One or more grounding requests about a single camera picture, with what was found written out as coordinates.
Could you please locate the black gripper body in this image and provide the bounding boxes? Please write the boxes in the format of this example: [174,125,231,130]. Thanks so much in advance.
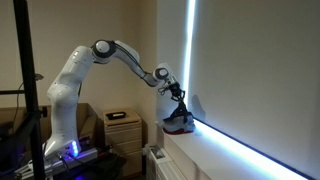
[166,82,184,98]

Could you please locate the light wooden nightstand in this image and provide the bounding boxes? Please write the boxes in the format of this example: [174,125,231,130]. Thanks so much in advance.
[102,109,144,178]

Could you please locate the navy baseball cap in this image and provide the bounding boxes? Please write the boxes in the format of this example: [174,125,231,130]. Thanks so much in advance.
[163,110,196,123]

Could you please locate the maroon cap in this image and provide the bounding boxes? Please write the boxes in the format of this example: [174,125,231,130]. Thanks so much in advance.
[162,127,195,136]

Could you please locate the black plastic tray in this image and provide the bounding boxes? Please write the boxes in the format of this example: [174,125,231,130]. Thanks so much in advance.
[105,111,128,121]

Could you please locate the white window sill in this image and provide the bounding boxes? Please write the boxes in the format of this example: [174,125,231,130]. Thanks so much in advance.
[154,118,313,180]

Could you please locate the white roller blind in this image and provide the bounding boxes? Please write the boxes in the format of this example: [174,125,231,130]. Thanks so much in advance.
[188,0,320,180]

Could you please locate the tan upholstered armchair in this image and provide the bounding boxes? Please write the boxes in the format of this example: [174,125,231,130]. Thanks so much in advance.
[0,103,100,153]

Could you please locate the aluminium profile rails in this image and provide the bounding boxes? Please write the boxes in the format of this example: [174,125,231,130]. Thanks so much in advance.
[13,147,100,178]

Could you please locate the black tripod pole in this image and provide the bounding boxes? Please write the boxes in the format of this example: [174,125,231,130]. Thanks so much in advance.
[0,0,49,180]

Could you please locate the white wall heater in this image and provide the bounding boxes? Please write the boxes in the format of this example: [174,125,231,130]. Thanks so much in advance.
[143,141,188,180]

